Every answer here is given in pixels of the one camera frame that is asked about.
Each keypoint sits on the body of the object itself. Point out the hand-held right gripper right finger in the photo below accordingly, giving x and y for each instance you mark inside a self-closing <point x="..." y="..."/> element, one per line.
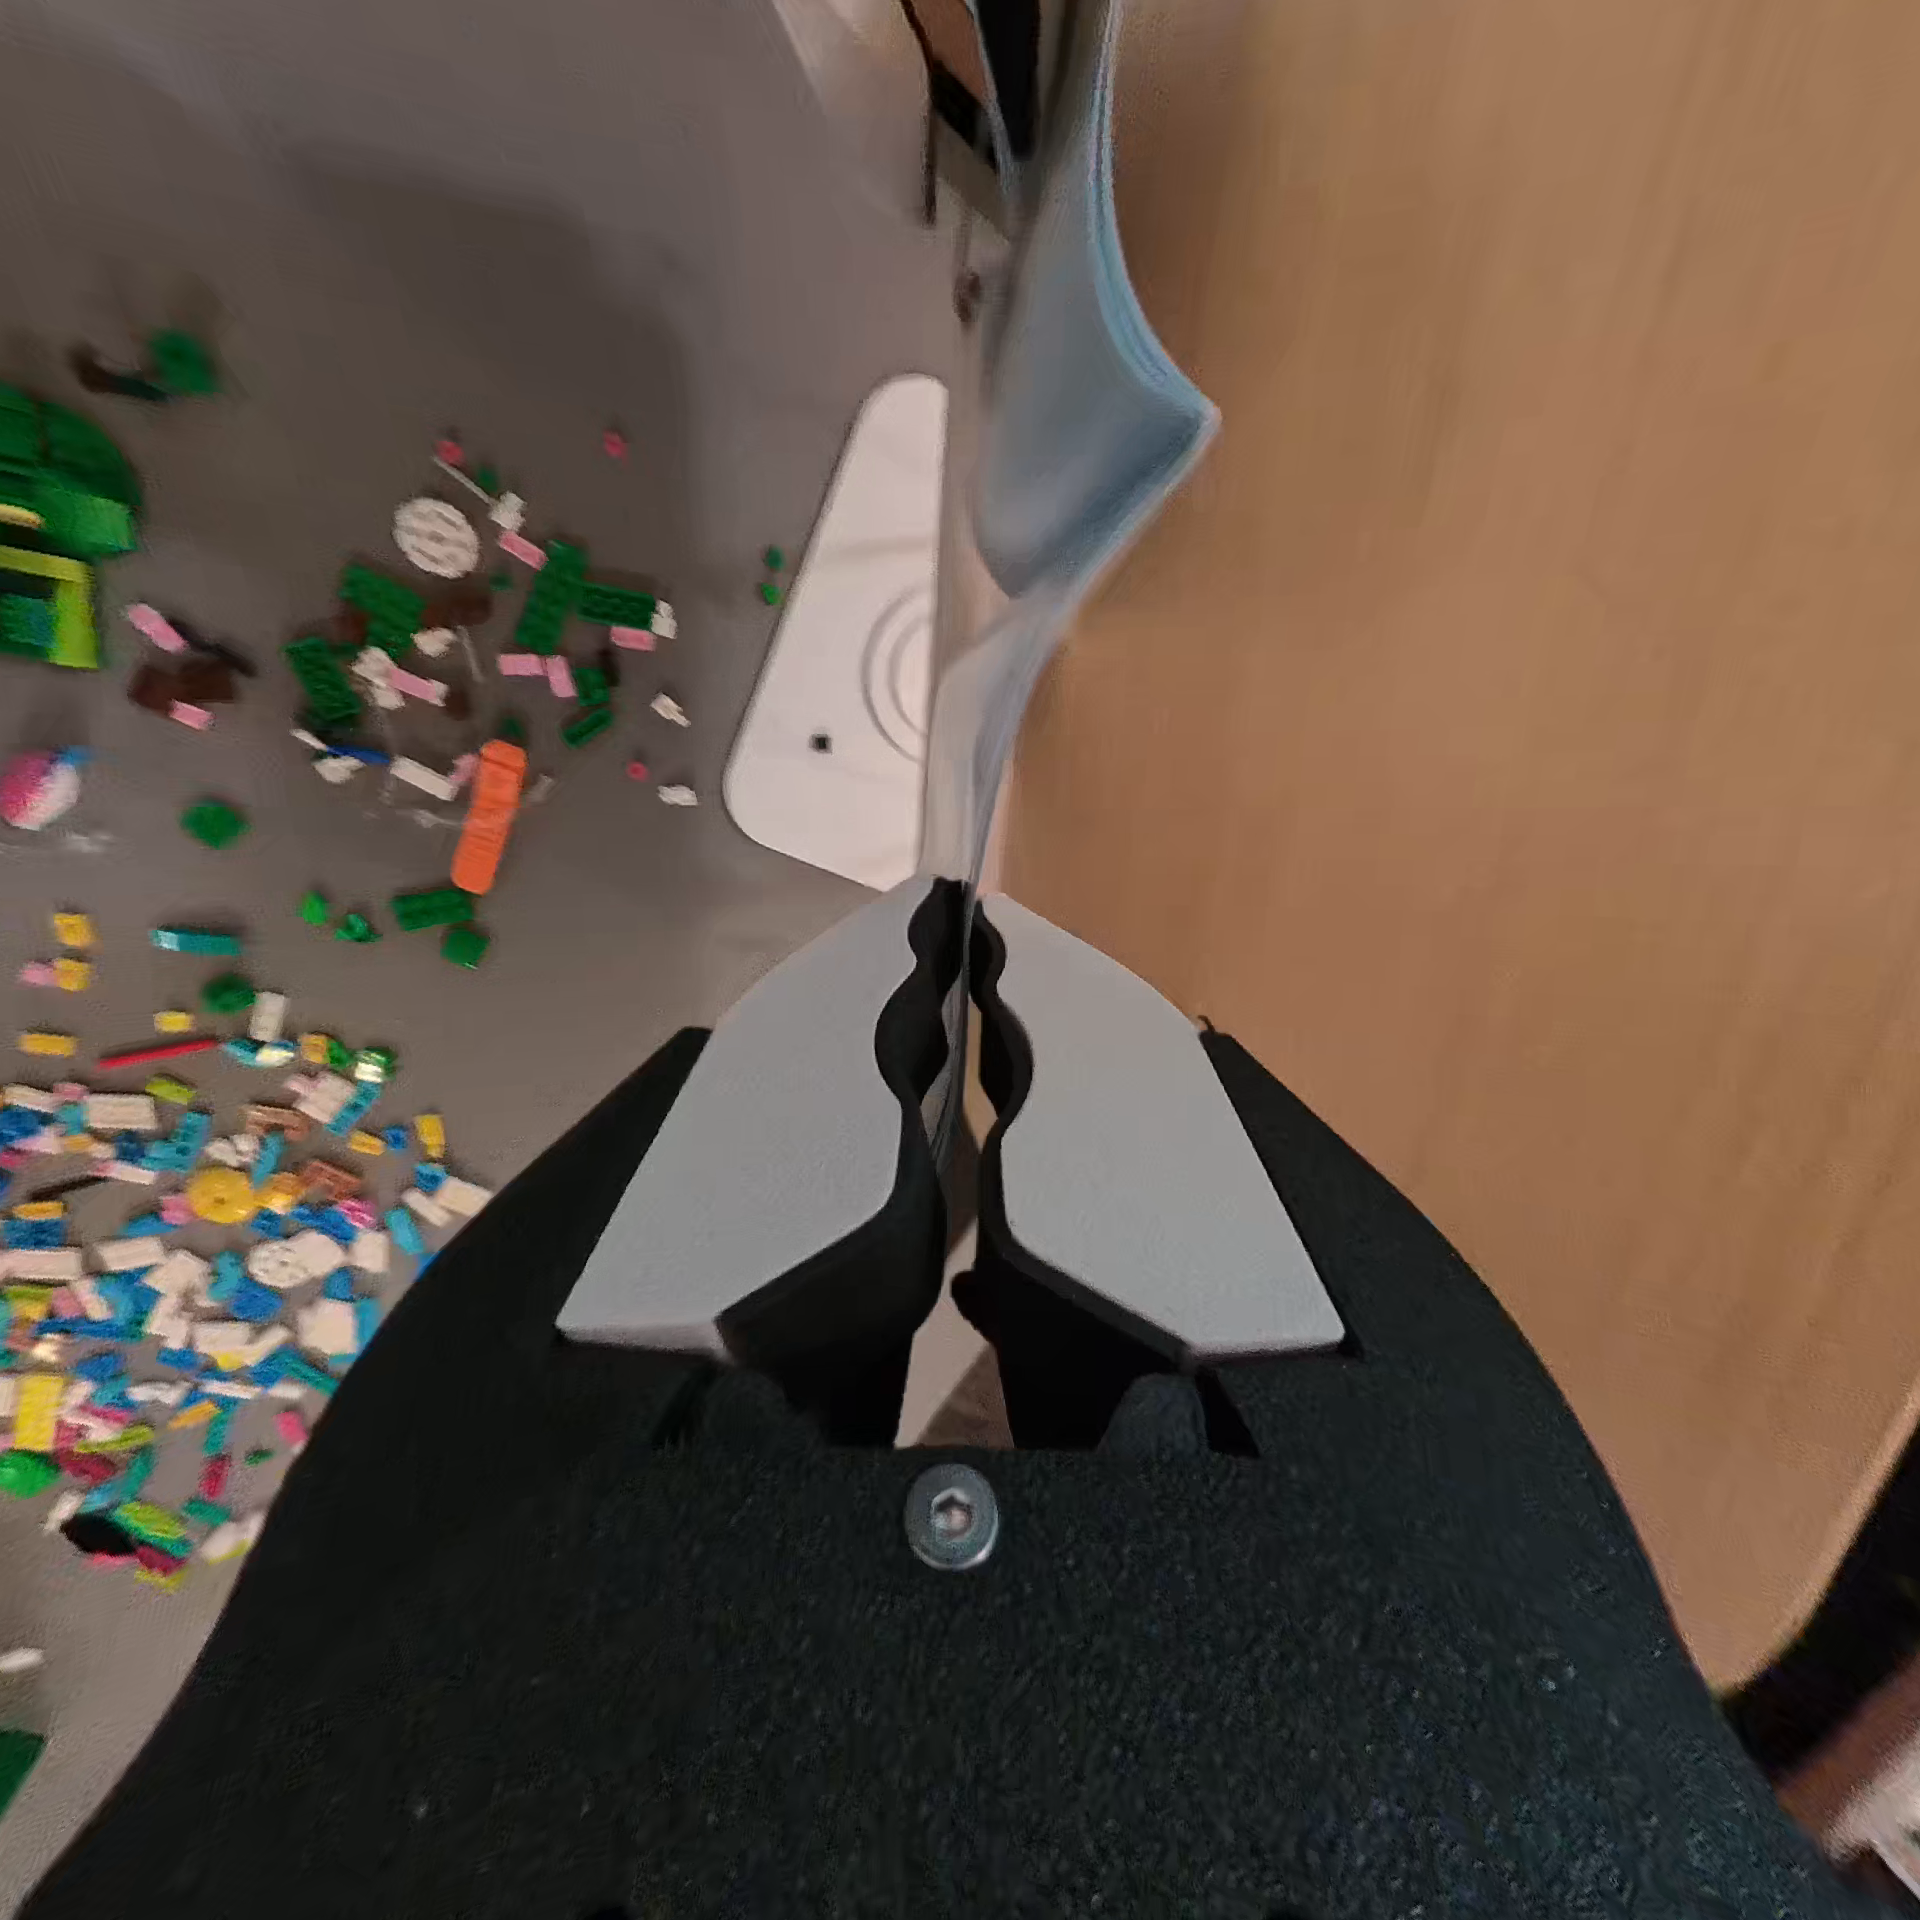
<point x="1155" y="1184"/>

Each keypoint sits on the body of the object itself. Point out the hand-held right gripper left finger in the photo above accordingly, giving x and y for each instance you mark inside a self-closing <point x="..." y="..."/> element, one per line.
<point x="764" y="1156"/>

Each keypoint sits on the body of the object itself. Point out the lego instruction booklet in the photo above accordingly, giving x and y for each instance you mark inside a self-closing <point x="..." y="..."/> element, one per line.
<point x="1080" y="451"/>

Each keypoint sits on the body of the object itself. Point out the green lego brick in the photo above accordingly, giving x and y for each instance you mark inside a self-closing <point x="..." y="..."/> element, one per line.
<point x="466" y="944"/>

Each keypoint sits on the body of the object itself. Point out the orange lego piece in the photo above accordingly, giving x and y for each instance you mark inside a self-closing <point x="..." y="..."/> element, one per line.
<point x="491" y="820"/>

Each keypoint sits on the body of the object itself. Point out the pile of colourful lego pieces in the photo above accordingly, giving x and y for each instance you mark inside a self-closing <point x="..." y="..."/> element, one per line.
<point x="181" y="1276"/>

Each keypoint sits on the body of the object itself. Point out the teal curved lego piece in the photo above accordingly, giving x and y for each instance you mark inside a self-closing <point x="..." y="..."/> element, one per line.
<point x="196" y="943"/>

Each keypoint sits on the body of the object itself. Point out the pile of green brown lego pieces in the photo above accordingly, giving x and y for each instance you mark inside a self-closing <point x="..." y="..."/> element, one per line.
<point x="390" y="615"/>

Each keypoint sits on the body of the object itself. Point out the white round lego plate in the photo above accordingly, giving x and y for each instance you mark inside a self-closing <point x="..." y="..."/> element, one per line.
<point x="436" y="536"/>

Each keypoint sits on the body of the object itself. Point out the pink white lego dome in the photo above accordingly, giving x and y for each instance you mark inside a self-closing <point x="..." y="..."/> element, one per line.
<point x="37" y="792"/>

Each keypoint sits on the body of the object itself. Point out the green lego build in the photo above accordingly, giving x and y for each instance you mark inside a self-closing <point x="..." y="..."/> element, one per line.
<point x="61" y="510"/>

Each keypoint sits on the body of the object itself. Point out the white stand base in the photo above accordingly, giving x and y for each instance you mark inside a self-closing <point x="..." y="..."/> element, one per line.
<point x="840" y="676"/>

